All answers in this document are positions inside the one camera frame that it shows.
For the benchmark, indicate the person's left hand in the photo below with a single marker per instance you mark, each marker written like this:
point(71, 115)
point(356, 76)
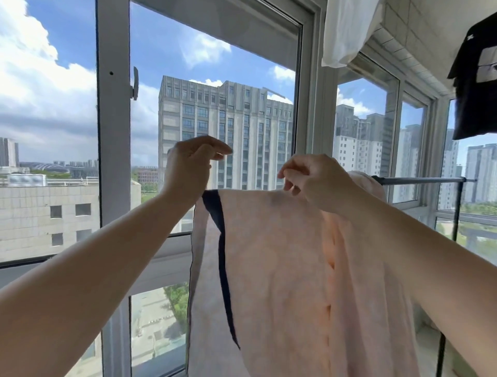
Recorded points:
point(188, 167)

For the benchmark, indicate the person's right hand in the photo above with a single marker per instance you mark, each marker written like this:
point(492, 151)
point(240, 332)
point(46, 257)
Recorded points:
point(326, 182)

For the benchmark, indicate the person's left thumb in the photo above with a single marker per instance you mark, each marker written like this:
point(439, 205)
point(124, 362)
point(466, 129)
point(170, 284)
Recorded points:
point(217, 156)

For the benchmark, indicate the person's right fingers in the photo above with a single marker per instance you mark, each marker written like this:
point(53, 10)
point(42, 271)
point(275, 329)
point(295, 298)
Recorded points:
point(294, 171)

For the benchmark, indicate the pink garment with navy trim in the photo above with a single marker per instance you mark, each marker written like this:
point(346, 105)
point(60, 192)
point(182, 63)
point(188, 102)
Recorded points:
point(279, 279)

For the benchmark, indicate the person's left forearm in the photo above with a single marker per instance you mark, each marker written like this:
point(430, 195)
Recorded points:
point(97, 268)

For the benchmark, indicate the person's right forearm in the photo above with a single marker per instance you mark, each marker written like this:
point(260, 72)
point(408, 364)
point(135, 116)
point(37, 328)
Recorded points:
point(427, 264)

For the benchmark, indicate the grey high-rise building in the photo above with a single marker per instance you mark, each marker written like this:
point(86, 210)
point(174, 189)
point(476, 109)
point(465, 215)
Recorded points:
point(248, 128)

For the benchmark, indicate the black metal drying rack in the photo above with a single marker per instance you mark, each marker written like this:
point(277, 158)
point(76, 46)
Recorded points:
point(423, 180)

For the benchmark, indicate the white hanging garment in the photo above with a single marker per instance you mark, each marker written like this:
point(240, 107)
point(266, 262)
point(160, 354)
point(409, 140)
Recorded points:
point(347, 27)

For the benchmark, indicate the black t-shirt with white print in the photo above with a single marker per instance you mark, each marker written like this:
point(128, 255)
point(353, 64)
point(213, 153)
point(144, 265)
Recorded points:
point(475, 85)

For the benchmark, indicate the white window frame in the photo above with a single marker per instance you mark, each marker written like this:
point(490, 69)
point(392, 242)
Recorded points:
point(112, 136)

